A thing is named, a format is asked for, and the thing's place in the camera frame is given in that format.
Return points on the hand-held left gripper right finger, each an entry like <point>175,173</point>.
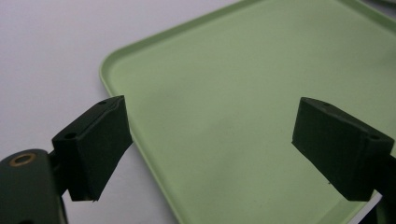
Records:
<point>339,146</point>

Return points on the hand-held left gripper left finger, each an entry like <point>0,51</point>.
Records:
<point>93,146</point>

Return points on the light green plastic tray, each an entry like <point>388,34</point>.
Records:
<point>236,102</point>

